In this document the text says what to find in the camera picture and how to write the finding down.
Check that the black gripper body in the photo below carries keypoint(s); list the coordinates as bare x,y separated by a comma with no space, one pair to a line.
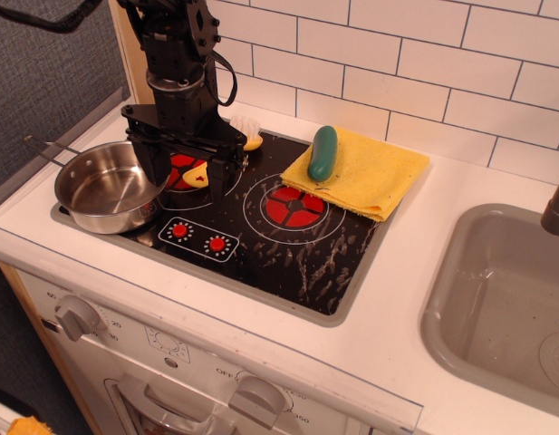
185,118

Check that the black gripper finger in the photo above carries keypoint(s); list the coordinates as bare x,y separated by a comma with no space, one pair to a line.
221,173
154,160

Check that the green toy cucumber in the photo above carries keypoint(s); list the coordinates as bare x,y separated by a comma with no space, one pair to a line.
323,154

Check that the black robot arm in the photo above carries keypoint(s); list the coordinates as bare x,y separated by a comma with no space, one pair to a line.
178,39

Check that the yellow cloth napkin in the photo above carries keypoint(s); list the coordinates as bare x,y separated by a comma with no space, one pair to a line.
370,177

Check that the yellow dish brush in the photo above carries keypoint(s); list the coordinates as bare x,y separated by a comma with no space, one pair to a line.
197,177

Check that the stainless steel pot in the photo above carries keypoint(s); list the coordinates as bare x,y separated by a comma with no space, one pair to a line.
104,188

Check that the wooden side panel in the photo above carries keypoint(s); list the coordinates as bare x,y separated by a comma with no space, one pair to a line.
134,59

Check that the right red stove knob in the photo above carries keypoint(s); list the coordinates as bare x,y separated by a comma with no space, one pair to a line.
217,244

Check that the red stove knob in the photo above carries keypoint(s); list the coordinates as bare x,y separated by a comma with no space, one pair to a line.
179,230
217,244

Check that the left red stove knob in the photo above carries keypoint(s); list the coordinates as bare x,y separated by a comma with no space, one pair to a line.
179,230

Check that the black toy stovetop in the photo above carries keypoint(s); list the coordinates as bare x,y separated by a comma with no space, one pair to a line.
284,248

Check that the grey timer knob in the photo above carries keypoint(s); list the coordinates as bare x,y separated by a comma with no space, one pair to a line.
76,317

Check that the grey oven knob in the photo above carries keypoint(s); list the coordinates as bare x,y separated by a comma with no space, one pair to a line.
257,400

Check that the orange object at corner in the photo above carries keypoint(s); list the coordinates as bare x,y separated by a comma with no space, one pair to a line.
28,426

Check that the grey toy sink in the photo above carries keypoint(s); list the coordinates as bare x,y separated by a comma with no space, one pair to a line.
492,317

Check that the oven door handle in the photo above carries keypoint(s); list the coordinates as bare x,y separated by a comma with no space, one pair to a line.
181,411

